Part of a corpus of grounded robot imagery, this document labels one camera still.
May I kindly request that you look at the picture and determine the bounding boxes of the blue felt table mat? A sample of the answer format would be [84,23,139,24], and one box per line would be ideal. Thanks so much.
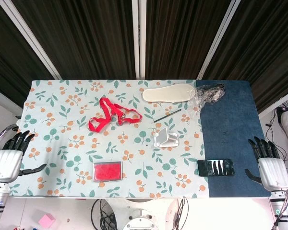
[195,80,273,198]

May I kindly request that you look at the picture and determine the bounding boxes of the metal chair frame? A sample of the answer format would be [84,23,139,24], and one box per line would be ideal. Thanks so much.
[0,124,19,150]

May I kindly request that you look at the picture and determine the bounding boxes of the red lanyard strap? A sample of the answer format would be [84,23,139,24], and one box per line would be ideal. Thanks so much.
[88,97,144,133]

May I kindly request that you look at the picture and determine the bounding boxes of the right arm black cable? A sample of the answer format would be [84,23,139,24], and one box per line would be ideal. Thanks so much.
[273,194,288,227]

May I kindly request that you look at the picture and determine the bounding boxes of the left black-fingered robot hand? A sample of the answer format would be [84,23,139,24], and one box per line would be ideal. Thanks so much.
[0,130,48,183]

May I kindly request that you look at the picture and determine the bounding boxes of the thin dark pencil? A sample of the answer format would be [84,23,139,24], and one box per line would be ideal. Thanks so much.
[151,109,182,124]

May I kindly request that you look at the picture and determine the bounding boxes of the black floor cables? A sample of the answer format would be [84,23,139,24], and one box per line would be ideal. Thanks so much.
[264,112,288,169]

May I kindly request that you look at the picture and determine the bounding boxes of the black cable bundle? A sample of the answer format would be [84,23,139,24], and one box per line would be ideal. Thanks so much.
[91,198,118,230]

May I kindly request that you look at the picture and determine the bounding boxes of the floral print tablecloth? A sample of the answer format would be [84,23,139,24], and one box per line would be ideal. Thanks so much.
[8,79,213,199]

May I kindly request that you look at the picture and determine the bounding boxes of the white metal frame post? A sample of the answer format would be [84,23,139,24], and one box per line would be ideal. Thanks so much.
[196,0,242,81]
[132,0,147,80]
[0,0,61,80]

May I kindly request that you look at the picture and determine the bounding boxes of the right black-fingered robot hand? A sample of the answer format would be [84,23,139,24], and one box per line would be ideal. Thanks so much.
[244,136,288,192]

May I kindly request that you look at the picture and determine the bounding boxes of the white folding phone stand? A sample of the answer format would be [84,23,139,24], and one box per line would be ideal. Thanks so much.
[153,126,180,148]

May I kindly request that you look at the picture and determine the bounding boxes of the black smartphone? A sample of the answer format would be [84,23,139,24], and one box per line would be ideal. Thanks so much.
[197,159,236,177]

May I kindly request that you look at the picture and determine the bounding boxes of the crumpled clear plastic bag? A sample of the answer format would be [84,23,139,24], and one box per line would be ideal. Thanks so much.
[187,83,227,118]

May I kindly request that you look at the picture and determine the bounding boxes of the pink foam block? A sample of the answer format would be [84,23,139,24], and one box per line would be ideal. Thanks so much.
[37,213,57,229]

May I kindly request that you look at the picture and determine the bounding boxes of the dark pleated curtain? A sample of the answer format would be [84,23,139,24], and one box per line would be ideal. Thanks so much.
[0,0,288,113]

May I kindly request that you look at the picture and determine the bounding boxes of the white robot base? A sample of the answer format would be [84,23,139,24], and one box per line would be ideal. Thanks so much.
[105,198,183,230]

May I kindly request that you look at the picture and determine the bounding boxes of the white shoe insole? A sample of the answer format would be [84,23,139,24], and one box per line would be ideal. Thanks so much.
[141,83,197,104]

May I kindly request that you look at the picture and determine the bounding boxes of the clear badge holder red card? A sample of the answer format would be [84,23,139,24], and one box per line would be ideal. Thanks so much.
[92,161,123,183]

